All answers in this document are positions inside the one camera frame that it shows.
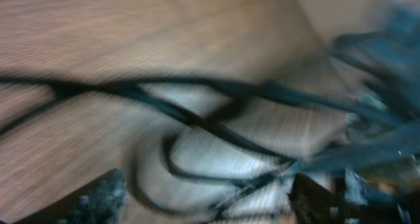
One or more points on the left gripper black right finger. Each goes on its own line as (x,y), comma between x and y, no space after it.
(313,204)

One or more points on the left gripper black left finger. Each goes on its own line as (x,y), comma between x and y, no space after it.
(102,201)

